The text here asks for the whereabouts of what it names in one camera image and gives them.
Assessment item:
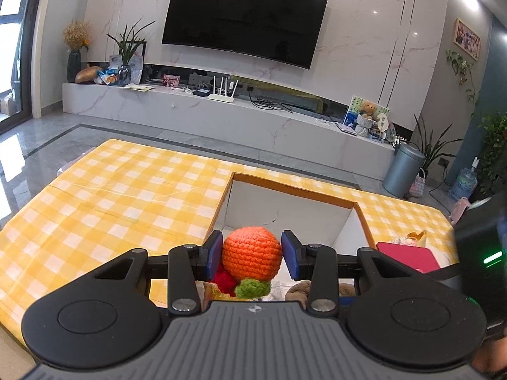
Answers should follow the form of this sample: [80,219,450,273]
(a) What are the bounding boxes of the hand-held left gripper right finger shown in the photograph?
[280,230,413,313]

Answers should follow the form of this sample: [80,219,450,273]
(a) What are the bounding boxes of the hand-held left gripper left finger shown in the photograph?
[93,230,223,314]

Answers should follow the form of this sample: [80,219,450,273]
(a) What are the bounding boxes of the beige knitted toy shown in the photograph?
[284,280,313,301]

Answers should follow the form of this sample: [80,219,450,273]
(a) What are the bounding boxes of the crochet fruit toy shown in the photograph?
[214,226,283,299]

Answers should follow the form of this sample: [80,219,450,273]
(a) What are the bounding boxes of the cardboard box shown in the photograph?
[200,172,375,309]

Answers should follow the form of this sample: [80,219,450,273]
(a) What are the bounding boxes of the person's right forearm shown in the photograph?
[471,338,507,378]

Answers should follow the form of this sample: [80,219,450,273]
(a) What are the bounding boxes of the pink space heater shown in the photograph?
[449,198,472,224]

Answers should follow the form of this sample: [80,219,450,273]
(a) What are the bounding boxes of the blue water jug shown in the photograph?
[449,156,480,206]

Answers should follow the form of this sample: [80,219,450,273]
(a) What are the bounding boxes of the red box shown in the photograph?
[375,241,450,275]

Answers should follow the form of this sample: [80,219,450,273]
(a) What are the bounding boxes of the pink woven basket bag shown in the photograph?
[409,168,426,199]

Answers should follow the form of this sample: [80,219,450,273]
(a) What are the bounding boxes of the bushy green plant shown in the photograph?
[477,113,507,196]

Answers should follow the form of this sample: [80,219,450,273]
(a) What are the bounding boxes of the long-leaved potted plant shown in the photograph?
[412,114,464,179]

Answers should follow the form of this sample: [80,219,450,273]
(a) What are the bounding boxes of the grey-blue trash can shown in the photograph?
[382,142,425,199]

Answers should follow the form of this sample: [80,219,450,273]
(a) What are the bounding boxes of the yellow checked tablecloth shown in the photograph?
[0,138,460,361]

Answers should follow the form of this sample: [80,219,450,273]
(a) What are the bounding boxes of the marble television console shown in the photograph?
[62,63,397,181]

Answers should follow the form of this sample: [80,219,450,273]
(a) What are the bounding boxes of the white router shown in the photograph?
[208,75,239,102]

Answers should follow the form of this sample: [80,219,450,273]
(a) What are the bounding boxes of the green picture card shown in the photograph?
[343,95,391,139]

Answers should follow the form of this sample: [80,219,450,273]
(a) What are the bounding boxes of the teddy bear bouquet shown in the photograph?
[355,102,378,138]

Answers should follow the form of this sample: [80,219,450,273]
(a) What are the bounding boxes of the hanging vine plant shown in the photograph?
[446,49,478,105]

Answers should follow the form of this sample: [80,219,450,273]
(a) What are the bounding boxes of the brown gourd ornament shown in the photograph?
[75,65,104,85]

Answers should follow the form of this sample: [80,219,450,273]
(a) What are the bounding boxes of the plant in glass vase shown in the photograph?
[107,19,156,86]

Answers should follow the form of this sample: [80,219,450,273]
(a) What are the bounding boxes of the dried flowers in dark vase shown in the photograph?
[63,20,93,84]

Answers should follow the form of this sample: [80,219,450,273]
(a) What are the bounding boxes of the glass sliding door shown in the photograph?
[0,0,48,125]

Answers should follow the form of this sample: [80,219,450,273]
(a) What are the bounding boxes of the black cables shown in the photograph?
[247,87,296,113]

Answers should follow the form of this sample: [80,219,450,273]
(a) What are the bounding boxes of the framed wall picture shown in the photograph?
[452,18,482,62]

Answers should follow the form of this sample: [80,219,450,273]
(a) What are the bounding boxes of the black wall television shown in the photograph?
[162,0,330,71]

